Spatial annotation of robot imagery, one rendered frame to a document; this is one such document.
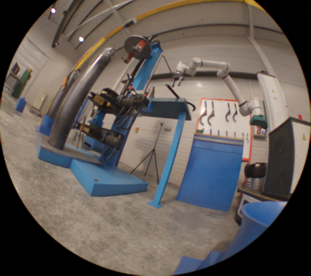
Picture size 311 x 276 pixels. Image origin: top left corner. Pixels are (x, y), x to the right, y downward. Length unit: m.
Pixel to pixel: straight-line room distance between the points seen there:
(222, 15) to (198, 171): 6.71
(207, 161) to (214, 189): 0.38
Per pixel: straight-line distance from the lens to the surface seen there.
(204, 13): 6.77
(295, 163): 0.86
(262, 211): 0.48
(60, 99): 2.60
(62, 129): 1.29
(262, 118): 1.44
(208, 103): 3.15
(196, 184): 1.47
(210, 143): 1.50
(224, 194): 1.51
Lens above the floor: 0.45
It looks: 19 degrees up
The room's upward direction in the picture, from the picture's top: 19 degrees clockwise
